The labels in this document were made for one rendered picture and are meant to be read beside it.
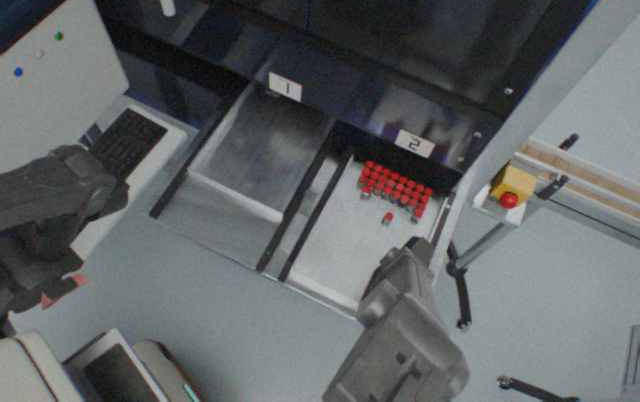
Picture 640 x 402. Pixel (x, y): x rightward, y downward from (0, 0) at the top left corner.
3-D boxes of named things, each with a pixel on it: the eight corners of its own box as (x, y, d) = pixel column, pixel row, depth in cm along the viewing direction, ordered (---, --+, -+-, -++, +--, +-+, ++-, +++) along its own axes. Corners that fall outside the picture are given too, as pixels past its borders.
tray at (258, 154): (256, 80, 130) (255, 72, 127) (339, 117, 127) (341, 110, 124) (189, 175, 116) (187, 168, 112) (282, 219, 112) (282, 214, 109)
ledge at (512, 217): (484, 166, 126) (487, 163, 125) (529, 186, 125) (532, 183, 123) (469, 207, 120) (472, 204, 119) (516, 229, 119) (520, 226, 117)
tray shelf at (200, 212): (241, 78, 133) (240, 74, 131) (470, 180, 124) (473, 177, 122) (141, 215, 112) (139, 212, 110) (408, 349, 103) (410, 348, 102)
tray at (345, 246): (351, 160, 121) (353, 154, 118) (443, 203, 118) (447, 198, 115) (290, 273, 107) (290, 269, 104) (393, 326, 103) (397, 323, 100)
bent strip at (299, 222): (304, 199, 115) (306, 189, 110) (315, 204, 115) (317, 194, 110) (278, 247, 109) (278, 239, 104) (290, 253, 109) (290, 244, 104)
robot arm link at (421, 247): (385, 256, 79) (423, 292, 77) (423, 213, 84) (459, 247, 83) (363, 273, 89) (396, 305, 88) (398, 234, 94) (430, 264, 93)
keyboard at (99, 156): (128, 109, 131) (126, 103, 129) (168, 131, 129) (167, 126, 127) (24, 221, 114) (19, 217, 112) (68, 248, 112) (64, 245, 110)
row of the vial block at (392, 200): (357, 181, 118) (360, 173, 114) (422, 212, 116) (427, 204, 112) (354, 188, 118) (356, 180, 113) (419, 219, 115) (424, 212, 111)
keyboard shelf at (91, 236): (111, 95, 136) (108, 89, 134) (189, 137, 132) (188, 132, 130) (-6, 215, 117) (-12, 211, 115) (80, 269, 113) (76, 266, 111)
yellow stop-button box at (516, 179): (497, 172, 114) (510, 157, 108) (524, 184, 113) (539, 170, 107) (488, 197, 111) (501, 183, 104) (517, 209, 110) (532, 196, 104)
